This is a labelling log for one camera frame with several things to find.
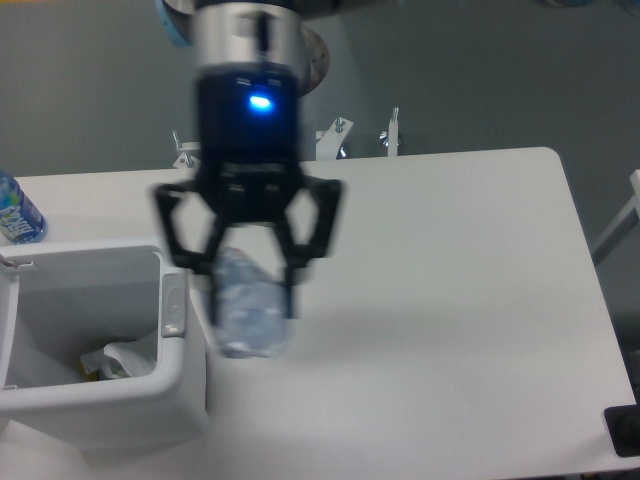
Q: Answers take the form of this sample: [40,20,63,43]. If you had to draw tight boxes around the clear Ganten water bottle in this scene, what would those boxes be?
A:
[214,247,289,359]

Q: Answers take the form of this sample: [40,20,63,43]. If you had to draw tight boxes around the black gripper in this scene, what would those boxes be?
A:
[152,63,345,328]

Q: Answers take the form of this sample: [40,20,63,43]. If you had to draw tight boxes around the blue-label upright water bottle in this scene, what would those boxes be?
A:
[1,171,48,244]

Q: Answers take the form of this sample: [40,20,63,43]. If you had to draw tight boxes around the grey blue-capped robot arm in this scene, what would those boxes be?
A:
[153,1,365,326]

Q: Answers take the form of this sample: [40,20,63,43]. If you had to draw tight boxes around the white frame at right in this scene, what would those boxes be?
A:
[591,169,639,266]

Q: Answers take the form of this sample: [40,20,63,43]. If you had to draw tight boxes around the clear plastic wrapper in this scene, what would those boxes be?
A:
[80,342,157,380]

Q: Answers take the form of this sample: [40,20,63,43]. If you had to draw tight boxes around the white plastic trash can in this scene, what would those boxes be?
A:
[1,237,210,450]

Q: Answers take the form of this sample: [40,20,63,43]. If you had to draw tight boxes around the black clamp at table edge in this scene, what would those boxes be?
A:
[604,404,639,458]

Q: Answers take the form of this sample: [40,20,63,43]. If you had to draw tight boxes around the white metal base frame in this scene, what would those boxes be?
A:
[172,106,402,169]

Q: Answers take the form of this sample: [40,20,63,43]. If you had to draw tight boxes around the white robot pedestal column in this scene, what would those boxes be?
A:
[302,26,331,96]

